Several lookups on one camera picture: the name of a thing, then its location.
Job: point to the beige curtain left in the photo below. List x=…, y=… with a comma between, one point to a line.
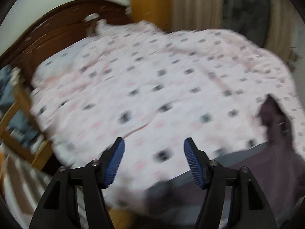
x=196, y=14

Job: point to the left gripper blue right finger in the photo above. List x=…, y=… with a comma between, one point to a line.
x=249, y=207

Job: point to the orange wooden wardrobe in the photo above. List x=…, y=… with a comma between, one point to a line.
x=158, y=12

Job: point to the dark window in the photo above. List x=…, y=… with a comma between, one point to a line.
x=249, y=18

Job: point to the dark wooden headboard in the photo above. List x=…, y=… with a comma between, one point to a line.
x=58, y=29

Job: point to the purple grey jacket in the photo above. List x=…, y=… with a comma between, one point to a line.
x=276, y=166

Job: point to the beige curtain right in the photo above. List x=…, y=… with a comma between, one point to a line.
x=279, y=35

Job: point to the beige curtain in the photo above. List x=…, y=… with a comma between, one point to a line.
x=279, y=35
x=196, y=14

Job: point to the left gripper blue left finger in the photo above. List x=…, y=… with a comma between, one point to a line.
x=58, y=207

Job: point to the wooden chair with clothes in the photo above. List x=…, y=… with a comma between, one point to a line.
x=19, y=130

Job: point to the pink cat print duvet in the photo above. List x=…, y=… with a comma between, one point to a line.
x=155, y=89

